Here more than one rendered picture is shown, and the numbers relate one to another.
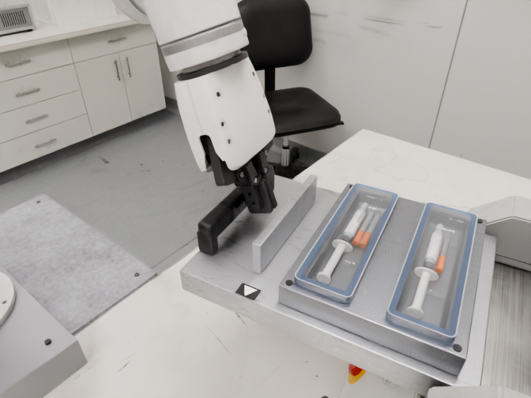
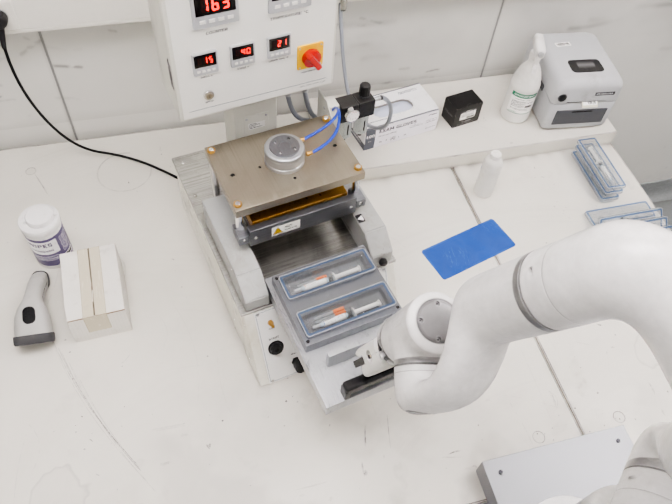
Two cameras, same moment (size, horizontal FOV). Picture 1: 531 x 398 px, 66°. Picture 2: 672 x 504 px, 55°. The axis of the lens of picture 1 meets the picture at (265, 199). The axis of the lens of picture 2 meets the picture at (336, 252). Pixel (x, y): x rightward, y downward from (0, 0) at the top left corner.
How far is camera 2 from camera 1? 1.20 m
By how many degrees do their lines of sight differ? 87
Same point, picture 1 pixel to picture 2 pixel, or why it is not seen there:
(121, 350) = (452, 465)
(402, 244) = (329, 292)
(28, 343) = (512, 479)
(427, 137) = not seen: outside the picture
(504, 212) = (255, 274)
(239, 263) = not seen: hidden behind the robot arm
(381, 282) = (360, 283)
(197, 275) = not seen: hidden behind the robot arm
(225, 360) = (392, 414)
